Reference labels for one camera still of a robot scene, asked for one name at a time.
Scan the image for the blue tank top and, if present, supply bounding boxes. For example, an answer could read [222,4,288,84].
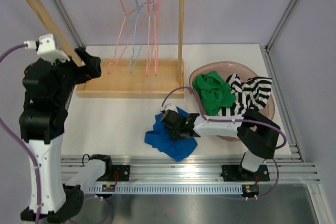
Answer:
[144,112,198,162]

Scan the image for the light blue wire hanger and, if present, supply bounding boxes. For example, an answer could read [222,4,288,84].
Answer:
[129,0,161,76]

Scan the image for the green tank top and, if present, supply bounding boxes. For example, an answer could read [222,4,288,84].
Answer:
[193,70,236,116]

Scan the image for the black white striped tank top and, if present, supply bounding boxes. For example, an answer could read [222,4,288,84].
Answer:
[218,73,272,116]

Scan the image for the pink wire hanger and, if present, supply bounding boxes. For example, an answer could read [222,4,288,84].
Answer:
[152,0,161,76]

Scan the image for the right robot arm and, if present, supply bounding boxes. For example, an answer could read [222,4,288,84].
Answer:
[161,109,281,182]

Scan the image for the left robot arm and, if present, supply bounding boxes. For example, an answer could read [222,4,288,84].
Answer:
[19,47,113,223]

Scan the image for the wooden clothes rack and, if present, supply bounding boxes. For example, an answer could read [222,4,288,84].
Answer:
[26,0,184,99]

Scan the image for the pink translucent plastic basin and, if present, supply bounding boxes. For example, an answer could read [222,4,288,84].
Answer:
[188,60,276,142]

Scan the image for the aluminium frame post left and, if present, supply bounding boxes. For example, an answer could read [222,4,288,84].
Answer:
[52,0,86,49]

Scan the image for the aluminium frame post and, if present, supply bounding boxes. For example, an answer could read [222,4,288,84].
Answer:
[264,0,316,51]
[52,0,86,49]

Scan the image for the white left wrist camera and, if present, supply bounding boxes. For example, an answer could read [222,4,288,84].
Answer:
[24,34,70,65]

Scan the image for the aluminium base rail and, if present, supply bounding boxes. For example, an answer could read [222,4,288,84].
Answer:
[60,142,321,195]

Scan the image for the purple cable loop on floor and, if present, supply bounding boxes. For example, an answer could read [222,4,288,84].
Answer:
[70,196,114,224]

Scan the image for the aluminium frame post right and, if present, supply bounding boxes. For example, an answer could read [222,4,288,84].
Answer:
[264,0,316,51]

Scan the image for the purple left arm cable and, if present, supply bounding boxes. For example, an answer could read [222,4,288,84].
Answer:
[0,44,44,224]

